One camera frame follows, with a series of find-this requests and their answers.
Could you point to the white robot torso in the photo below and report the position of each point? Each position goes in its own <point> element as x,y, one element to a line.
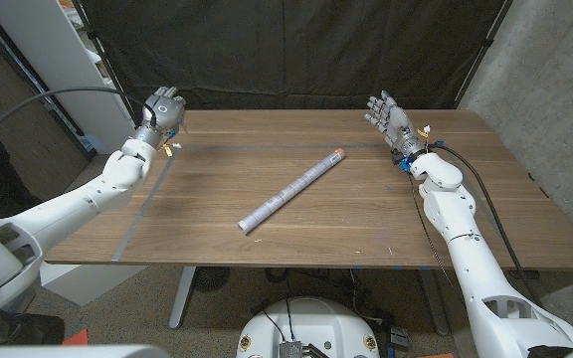
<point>311,328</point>

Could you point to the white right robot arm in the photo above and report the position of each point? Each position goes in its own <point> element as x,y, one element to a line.
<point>470,268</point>

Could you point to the black backdrop stand pole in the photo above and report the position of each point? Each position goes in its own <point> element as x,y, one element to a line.
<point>98,50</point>
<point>485,49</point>

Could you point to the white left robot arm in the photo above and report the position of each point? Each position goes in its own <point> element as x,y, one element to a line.
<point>67,214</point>

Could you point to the white wrapping paper roll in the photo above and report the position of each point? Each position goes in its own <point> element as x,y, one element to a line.
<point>291,191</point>

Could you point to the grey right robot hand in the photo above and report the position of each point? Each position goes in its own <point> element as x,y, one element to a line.
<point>398,129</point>

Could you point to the black round fan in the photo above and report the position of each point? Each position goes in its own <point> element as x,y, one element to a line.
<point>210,279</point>

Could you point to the orange flat object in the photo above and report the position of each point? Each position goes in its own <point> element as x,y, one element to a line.
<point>78,339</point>

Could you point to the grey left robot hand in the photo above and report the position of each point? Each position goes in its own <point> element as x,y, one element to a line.
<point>162,117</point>

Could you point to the grey tape outline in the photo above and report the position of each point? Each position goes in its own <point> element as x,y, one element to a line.
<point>142,211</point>

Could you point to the white cabinet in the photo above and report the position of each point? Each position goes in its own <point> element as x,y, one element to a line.
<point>57,50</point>

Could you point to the white box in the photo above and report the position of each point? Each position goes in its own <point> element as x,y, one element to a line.
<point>92,283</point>

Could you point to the grey power adapter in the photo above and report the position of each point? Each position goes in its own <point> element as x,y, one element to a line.
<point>400,338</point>

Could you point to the black bag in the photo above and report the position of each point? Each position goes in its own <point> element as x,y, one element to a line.
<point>33,330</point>

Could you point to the black backdrop curtain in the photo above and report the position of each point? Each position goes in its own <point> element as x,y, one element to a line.
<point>291,50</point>

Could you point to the grey table leg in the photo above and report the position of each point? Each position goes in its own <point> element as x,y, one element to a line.
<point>434,303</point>
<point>183,298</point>

